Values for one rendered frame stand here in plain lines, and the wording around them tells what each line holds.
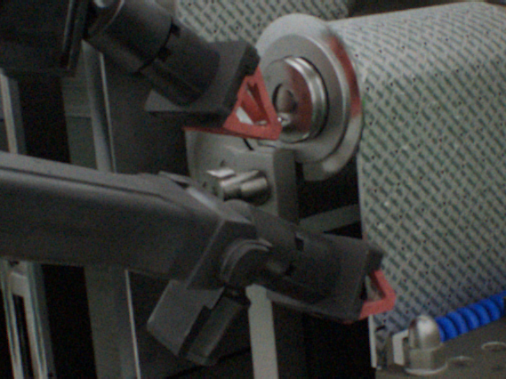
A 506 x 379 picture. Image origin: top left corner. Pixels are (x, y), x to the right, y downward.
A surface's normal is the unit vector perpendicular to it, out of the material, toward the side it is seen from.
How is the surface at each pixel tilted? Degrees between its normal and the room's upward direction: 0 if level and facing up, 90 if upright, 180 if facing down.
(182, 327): 73
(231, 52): 52
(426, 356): 90
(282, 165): 90
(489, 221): 90
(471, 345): 0
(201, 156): 90
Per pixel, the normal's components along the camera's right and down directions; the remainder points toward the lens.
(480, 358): -0.09, -0.98
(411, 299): 0.65, 0.09
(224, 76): -0.65, -0.45
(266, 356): -0.76, 0.19
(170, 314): -0.51, -0.07
